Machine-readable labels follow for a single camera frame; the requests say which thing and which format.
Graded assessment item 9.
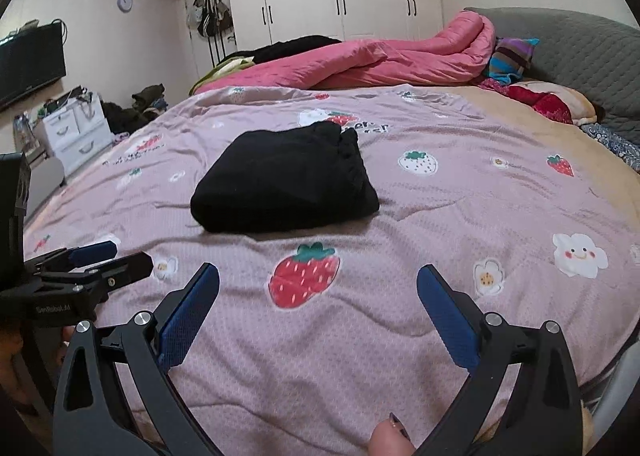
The person's left hand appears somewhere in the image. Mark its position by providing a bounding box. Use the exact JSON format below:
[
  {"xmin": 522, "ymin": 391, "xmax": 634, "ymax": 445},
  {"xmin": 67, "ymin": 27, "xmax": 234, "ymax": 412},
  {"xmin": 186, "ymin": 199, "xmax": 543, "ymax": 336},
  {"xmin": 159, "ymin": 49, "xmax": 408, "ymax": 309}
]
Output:
[{"xmin": 0, "ymin": 328, "xmax": 73, "ymax": 407}]

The white drawer cabinet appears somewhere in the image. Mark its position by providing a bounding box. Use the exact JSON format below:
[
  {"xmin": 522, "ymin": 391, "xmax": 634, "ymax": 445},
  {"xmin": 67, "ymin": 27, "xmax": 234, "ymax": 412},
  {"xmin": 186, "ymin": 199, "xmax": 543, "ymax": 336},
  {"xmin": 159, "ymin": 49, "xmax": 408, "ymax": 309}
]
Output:
[{"xmin": 42, "ymin": 103, "xmax": 112, "ymax": 177}]

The red patterned blanket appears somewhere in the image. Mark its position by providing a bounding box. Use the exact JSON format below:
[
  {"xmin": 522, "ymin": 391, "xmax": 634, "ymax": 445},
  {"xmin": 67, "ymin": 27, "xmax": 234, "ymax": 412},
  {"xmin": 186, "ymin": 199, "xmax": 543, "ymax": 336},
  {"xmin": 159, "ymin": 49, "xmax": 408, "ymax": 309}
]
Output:
[{"xmin": 477, "ymin": 77, "xmax": 576, "ymax": 124}]

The black hanging strap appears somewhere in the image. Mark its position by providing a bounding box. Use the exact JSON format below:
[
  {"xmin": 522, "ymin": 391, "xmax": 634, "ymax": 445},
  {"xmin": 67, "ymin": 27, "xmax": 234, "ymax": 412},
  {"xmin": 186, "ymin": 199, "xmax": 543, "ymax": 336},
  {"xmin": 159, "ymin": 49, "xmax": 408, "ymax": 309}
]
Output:
[{"xmin": 207, "ymin": 33, "xmax": 228, "ymax": 67}]

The black television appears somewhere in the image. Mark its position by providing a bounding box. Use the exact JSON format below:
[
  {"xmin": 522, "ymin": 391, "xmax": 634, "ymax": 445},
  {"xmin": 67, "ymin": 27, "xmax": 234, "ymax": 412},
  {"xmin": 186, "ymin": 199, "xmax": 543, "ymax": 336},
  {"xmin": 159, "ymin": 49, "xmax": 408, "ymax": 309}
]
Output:
[{"xmin": 0, "ymin": 22, "xmax": 67, "ymax": 109}]

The blue floral cloth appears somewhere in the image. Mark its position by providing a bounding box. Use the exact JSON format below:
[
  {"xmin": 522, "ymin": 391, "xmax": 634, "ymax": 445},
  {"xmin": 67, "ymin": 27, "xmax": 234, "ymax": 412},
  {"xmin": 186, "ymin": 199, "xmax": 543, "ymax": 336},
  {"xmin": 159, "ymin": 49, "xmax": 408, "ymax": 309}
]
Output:
[{"xmin": 580, "ymin": 122, "xmax": 640, "ymax": 172}]

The dark hanging bag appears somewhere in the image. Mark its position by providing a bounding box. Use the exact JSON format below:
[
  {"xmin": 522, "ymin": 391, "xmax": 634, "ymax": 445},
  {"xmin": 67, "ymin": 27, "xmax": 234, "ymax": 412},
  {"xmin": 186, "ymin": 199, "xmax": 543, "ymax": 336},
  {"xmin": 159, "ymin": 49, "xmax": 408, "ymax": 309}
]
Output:
[{"xmin": 212, "ymin": 0, "xmax": 236, "ymax": 34}]

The dark clothes pile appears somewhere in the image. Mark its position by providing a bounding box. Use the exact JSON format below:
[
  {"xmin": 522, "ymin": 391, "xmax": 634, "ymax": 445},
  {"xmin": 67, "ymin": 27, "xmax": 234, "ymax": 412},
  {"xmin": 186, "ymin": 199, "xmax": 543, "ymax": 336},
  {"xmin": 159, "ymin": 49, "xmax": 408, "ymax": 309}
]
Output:
[{"xmin": 102, "ymin": 102, "xmax": 151, "ymax": 134}]

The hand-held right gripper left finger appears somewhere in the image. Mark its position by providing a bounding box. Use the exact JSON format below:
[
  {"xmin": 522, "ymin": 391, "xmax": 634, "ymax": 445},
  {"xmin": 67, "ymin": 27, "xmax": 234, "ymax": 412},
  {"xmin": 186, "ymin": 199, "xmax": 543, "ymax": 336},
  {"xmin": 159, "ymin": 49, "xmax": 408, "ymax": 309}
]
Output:
[{"xmin": 52, "ymin": 262, "xmax": 221, "ymax": 456}]

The black long-sleeved sweater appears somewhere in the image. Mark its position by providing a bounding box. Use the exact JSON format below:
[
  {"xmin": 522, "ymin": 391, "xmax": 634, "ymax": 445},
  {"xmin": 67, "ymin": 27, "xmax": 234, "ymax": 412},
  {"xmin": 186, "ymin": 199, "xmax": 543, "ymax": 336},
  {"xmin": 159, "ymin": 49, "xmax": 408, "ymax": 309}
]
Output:
[{"xmin": 190, "ymin": 121, "xmax": 381, "ymax": 234}]

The grey quilted headboard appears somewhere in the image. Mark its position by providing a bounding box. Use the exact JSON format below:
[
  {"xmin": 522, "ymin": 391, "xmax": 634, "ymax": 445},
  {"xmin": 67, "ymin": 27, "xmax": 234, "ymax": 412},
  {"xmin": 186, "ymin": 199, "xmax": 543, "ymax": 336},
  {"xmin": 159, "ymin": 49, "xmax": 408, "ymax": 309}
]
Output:
[{"xmin": 464, "ymin": 7, "xmax": 640, "ymax": 147}]

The olive garment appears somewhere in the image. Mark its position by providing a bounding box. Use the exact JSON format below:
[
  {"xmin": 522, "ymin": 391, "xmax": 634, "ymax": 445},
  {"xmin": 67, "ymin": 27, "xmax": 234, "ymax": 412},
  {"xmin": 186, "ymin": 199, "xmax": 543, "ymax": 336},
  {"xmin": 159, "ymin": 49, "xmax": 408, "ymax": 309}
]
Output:
[{"xmin": 131, "ymin": 83, "xmax": 166, "ymax": 112}]

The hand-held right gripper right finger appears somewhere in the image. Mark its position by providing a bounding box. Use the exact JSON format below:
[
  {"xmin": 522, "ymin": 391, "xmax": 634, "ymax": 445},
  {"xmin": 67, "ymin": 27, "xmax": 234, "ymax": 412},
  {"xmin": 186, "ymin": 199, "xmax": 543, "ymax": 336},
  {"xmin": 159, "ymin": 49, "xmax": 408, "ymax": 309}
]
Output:
[{"xmin": 416, "ymin": 263, "xmax": 583, "ymax": 456}]

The grey bed frame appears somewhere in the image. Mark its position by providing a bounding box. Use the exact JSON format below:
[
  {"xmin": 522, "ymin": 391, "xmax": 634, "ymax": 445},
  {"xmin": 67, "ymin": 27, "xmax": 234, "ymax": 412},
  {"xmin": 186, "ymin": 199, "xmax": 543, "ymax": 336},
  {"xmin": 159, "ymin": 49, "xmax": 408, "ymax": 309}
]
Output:
[{"xmin": 585, "ymin": 338, "xmax": 640, "ymax": 437}]

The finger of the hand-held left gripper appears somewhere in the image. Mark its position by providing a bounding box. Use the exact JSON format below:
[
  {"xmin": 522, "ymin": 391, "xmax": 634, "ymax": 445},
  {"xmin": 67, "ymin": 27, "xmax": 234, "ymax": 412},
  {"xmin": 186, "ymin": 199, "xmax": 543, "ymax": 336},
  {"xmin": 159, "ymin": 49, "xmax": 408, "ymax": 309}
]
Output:
[
  {"xmin": 37, "ymin": 251, "xmax": 154, "ymax": 294},
  {"xmin": 25, "ymin": 241, "xmax": 118, "ymax": 273}
]

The pink strawberry printed blanket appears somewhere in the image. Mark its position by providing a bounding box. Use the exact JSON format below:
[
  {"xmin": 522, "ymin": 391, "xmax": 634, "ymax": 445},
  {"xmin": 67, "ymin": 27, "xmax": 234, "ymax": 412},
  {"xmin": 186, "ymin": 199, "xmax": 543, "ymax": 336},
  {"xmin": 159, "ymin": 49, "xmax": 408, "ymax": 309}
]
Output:
[{"xmin": 22, "ymin": 85, "xmax": 640, "ymax": 437}]

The tan bed sheet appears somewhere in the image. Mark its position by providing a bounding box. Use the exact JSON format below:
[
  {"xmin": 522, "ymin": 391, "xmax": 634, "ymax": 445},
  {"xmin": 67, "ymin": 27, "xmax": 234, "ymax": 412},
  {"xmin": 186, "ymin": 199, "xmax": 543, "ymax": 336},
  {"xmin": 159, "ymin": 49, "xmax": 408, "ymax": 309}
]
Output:
[{"xmin": 440, "ymin": 83, "xmax": 640, "ymax": 182}]

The striped pillow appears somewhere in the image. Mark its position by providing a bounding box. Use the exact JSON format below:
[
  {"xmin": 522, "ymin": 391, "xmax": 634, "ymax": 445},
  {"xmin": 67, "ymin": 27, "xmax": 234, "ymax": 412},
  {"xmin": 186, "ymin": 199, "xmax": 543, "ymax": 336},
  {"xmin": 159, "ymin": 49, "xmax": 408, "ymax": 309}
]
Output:
[{"xmin": 487, "ymin": 37, "xmax": 541, "ymax": 85}]

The black striped hanging bag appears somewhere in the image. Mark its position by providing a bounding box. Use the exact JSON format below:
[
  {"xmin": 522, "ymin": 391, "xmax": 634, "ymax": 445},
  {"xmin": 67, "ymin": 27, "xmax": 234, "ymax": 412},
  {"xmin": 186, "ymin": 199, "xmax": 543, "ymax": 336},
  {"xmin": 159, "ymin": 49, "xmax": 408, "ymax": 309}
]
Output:
[{"xmin": 196, "ymin": 0, "xmax": 217, "ymax": 39}]

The white handled basket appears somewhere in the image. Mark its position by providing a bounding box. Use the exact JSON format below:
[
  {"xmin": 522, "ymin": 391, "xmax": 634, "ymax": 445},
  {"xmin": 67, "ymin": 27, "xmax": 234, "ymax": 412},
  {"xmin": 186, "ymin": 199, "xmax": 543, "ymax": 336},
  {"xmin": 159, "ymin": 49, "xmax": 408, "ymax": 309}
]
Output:
[{"xmin": 74, "ymin": 86, "xmax": 97, "ymax": 119}]

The pink quilt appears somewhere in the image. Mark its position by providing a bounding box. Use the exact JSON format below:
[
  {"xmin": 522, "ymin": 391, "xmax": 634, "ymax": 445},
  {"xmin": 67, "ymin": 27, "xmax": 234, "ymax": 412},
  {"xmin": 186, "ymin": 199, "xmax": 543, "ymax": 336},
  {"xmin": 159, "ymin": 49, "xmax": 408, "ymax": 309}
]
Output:
[{"xmin": 192, "ymin": 11, "xmax": 497, "ymax": 96}]

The green cloth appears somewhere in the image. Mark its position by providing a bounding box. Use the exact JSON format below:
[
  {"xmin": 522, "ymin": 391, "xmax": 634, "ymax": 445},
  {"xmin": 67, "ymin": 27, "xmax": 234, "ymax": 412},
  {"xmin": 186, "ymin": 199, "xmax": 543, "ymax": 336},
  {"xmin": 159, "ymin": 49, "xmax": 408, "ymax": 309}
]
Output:
[{"xmin": 192, "ymin": 58, "xmax": 256, "ymax": 93}]

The cream fleece blanket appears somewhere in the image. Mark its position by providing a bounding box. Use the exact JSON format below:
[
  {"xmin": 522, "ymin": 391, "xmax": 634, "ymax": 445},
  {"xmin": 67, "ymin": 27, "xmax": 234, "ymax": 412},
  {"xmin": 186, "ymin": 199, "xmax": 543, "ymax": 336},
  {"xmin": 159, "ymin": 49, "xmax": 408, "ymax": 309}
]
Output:
[{"xmin": 510, "ymin": 80, "xmax": 598, "ymax": 126}]

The black cloth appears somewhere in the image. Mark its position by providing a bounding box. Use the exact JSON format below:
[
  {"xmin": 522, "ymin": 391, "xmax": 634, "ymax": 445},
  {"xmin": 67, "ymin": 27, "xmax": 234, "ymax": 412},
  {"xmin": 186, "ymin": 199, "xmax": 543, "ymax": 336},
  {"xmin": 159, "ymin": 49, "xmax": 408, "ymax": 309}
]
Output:
[{"xmin": 222, "ymin": 35, "xmax": 343, "ymax": 64}]

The person's right hand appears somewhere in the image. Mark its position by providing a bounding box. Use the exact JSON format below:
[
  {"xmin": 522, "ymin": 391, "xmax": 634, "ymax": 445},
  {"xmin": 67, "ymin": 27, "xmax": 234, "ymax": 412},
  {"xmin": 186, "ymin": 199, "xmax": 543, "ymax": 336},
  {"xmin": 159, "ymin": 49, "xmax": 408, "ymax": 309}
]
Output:
[{"xmin": 369, "ymin": 412, "xmax": 416, "ymax": 456}]

